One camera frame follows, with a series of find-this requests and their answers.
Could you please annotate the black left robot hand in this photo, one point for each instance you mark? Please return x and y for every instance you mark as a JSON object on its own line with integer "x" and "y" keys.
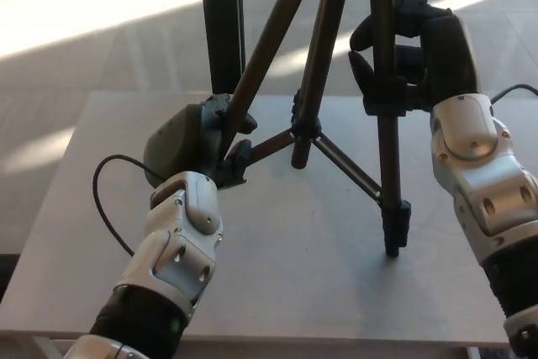
{"x": 180, "y": 140}

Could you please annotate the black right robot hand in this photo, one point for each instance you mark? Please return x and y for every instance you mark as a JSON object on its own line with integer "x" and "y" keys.
{"x": 445, "y": 52}

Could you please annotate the bronze tripod with black clamps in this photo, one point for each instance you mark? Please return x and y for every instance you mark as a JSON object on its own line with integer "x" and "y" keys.
{"x": 386, "y": 157}

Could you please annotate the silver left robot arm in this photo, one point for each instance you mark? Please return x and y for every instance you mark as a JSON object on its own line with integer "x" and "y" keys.
{"x": 180, "y": 241}

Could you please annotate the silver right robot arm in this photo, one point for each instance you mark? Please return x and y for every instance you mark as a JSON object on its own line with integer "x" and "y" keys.
{"x": 487, "y": 174}

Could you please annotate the black upright pole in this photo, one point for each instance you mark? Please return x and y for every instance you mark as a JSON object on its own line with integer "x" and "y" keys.
{"x": 220, "y": 18}

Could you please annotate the white desk frame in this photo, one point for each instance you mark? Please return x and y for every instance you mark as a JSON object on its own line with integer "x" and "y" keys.
{"x": 46, "y": 348}

